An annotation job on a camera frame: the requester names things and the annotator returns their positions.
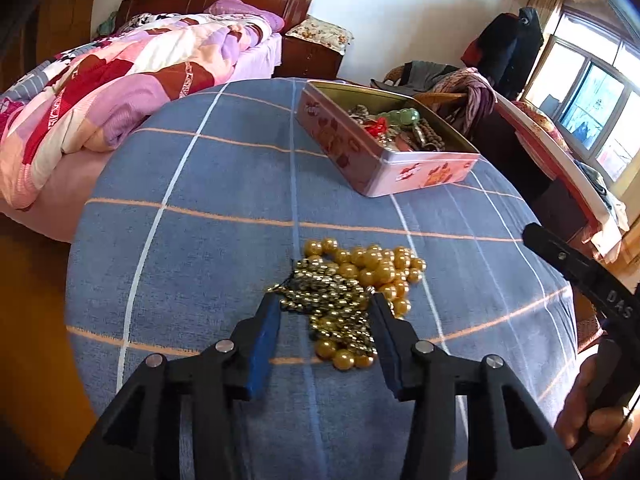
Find large golden bead bracelet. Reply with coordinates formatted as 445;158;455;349
302;237;428;372

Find green jade bangle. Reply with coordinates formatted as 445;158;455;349
380;107;421;127

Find red cord charm bracelet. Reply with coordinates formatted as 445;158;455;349
361;116;392;140

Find person's right hand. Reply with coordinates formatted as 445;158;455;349
554;356;639;479

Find folded clothes on desk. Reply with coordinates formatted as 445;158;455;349
575;159;618;214

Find dark wooden desk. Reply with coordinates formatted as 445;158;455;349
472;110;587;248

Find white red desk cover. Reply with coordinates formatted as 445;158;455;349
495;94;629;263

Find floral pillow on desk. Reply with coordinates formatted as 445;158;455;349
512;101;572;154

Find blue plaid tablecloth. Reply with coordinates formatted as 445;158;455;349
65;79;577;479

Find wooden bed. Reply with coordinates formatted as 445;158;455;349
1;0;312;242

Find clothes draped on chair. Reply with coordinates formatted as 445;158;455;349
371;61;497;139

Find wicker chair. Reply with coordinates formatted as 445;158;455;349
383;66;468;110

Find dark coats on rack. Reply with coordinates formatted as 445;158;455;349
461;6;544;101

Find pink metal tin box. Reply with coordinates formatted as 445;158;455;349
296;80;480;197

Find pink patchwork quilt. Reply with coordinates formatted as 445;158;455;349
1;13;277;209

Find dark wooden nightstand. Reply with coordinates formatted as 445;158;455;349
273;36;343;80

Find floral cushion on nightstand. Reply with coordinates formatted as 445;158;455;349
285;15;354;55

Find purple pillow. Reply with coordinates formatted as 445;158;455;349
205;0;285;32

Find wooden wardrobe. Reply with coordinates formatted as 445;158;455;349
1;0;93;91

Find window with metal frame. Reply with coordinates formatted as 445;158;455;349
522;11;639;183

